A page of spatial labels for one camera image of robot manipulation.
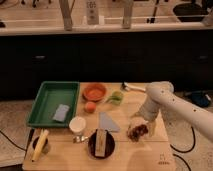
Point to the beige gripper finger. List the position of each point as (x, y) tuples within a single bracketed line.
[(151, 128), (136, 114)]

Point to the beige cloth-covered gripper body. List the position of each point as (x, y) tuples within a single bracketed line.
[(149, 110)]

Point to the dark red grape bunch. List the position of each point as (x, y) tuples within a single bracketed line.
[(135, 133)]

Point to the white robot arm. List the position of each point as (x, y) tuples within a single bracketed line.
[(162, 94)]

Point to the blue triangular cloth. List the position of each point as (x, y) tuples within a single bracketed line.
[(107, 123)]

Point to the dark round plate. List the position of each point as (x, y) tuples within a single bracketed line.
[(110, 145)]

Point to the wooden block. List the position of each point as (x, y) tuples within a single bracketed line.
[(100, 143)]

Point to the orange bowl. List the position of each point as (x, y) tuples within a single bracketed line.
[(94, 92)]

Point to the orange peach fruit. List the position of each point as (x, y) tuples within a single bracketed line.
[(90, 107)]

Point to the blue object on floor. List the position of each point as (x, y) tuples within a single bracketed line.
[(200, 99)]

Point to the white cup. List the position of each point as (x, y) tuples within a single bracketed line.
[(77, 125)]

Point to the small metal object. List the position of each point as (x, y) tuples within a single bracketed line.
[(79, 139)]

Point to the blue-grey sponge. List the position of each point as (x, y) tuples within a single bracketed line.
[(61, 112)]

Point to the green plastic tray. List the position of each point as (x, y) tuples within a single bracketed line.
[(50, 96)]

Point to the yellow banana toy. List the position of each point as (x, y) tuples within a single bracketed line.
[(37, 151)]

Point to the small dark round coaster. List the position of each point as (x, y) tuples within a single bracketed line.
[(45, 146)]

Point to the white-handled brush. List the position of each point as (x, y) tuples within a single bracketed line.
[(126, 86)]

